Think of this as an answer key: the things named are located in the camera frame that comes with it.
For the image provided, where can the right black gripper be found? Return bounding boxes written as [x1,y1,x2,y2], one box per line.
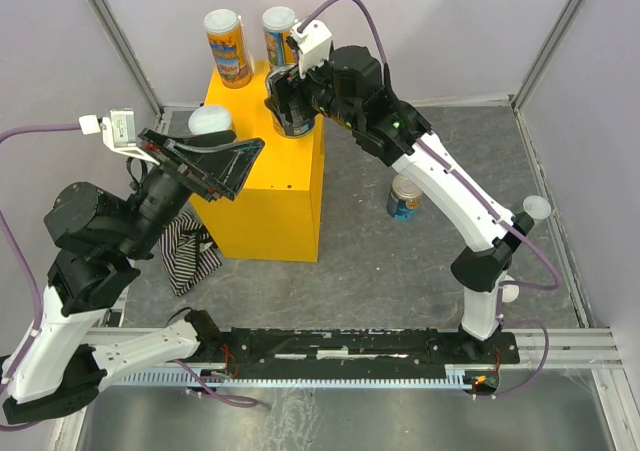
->
[263,52,360,133]

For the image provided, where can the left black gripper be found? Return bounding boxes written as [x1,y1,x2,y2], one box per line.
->
[122,126,271,258]

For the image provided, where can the teal blue pull-tab can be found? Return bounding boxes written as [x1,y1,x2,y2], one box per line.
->
[267,64,315,138]

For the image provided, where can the green label can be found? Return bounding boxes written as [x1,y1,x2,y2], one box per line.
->
[188,104,235,135]

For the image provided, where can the yellow shelf cabinet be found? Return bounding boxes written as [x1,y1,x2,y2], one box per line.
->
[191,60,325,262]

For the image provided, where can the blue orange can with spoon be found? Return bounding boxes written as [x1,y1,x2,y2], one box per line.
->
[262,6,298,69]

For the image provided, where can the silver top tin can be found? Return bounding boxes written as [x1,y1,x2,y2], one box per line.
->
[387,174,423,220]

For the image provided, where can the orange can white lid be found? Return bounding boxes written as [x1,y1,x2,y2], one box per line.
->
[501,274,520,304]

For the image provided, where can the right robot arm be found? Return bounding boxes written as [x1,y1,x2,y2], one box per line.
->
[265,45,534,362]

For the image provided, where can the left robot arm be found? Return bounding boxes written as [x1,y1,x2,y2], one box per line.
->
[1,129,265,430]

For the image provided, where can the striped black white cloth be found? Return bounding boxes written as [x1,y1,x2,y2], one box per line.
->
[158,210,221,297]

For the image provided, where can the clear lid can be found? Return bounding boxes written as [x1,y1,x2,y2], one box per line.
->
[522,195,552,221]

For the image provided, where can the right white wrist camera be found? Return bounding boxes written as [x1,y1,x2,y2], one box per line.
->
[289,19,332,79]

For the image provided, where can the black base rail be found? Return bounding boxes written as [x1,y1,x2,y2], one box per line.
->
[164,313,521,380]

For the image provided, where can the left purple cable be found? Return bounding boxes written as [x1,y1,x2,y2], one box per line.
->
[0,124,84,430]

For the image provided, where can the purple cable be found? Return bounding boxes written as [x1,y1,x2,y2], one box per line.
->
[0,124,84,430]
[297,0,565,397]

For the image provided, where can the light blue cable duct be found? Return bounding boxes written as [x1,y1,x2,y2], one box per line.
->
[116,365,497,391]

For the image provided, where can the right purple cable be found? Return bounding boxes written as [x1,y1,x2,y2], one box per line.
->
[297,0,565,397]

